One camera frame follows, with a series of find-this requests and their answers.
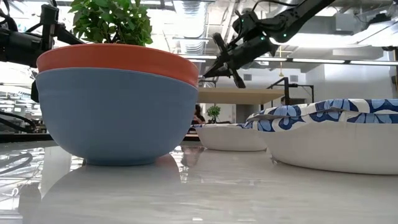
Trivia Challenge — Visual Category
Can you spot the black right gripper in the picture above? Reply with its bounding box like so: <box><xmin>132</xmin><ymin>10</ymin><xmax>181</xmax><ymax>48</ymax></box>
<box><xmin>203</xmin><ymin>32</ymin><xmax>279</xmax><ymax>89</ymax></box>

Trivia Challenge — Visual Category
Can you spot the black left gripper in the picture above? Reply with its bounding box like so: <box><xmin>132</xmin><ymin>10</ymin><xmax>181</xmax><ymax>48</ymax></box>
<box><xmin>18</xmin><ymin>4</ymin><xmax>85</xmax><ymax>68</ymax></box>

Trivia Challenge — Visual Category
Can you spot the orange plastic bowl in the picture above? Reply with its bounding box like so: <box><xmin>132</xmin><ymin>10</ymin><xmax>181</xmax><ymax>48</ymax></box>
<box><xmin>36</xmin><ymin>43</ymin><xmax>200</xmax><ymax>88</ymax></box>

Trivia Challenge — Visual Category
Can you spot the blue floral paper bowl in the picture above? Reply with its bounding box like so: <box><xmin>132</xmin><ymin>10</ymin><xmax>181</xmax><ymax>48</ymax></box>
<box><xmin>248</xmin><ymin>98</ymin><xmax>398</xmax><ymax>124</ymax></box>
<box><xmin>192</xmin><ymin>123</ymin><xmax>268</xmax><ymax>152</ymax></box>
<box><xmin>244</xmin><ymin>110</ymin><xmax>398</xmax><ymax>175</ymax></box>

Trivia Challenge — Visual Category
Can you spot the blue plastic bowl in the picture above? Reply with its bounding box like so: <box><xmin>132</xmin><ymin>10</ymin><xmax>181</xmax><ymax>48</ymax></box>
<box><xmin>35</xmin><ymin>67</ymin><xmax>199</xmax><ymax>166</ymax></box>

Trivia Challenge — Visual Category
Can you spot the small background potted plant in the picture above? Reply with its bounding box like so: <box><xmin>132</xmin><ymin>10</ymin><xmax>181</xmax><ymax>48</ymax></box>
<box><xmin>206</xmin><ymin>105</ymin><xmax>221</xmax><ymax>124</ymax></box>

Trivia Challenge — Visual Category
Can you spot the green plant in black pot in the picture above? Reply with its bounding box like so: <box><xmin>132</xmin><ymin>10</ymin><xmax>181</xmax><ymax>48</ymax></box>
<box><xmin>67</xmin><ymin>0</ymin><xmax>154</xmax><ymax>47</ymax></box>

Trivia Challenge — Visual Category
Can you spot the person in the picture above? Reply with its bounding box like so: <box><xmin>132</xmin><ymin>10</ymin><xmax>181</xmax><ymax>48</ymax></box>
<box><xmin>192</xmin><ymin>104</ymin><xmax>206</xmax><ymax>125</ymax></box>

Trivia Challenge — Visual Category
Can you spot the ceiling light strip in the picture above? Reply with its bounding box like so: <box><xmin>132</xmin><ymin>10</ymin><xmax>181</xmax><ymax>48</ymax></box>
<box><xmin>292</xmin><ymin>58</ymin><xmax>346</xmax><ymax>64</ymax></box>
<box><xmin>349</xmin><ymin>60</ymin><xmax>398</xmax><ymax>66</ymax></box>

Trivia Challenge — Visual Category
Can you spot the black metal table frame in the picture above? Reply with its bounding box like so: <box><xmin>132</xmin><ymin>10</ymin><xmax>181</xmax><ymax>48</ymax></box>
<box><xmin>0</xmin><ymin>133</ymin><xmax>53</xmax><ymax>143</ymax></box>

